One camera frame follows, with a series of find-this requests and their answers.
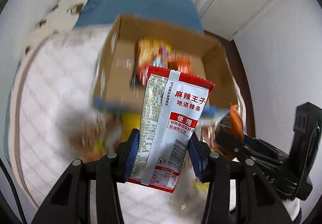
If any blue bed sheet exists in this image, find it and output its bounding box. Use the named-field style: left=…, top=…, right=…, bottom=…
left=75, top=0, right=204, bottom=33

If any red white spicy strip packet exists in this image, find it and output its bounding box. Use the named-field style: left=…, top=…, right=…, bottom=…
left=128, top=66, right=214, bottom=193

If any cardboard milk box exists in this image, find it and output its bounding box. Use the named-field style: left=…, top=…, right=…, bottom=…
left=92, top=15, right=242, bottom=112

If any orange snack packet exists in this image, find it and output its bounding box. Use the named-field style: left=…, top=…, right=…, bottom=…
left=168, top=53, right=195, bottom=76
left=213, top=104, right=245, bottom=161

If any yellow snack bag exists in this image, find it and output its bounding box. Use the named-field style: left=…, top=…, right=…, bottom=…
left=121, top=112, right=141, bottom=142

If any red purple chip bag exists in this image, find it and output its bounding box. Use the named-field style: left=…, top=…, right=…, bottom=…
left=131, top=37, right=171, bottom=87

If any bear print long pillow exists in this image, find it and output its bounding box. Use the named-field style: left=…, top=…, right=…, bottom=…
left=24, top=0, right=88, bottom=55

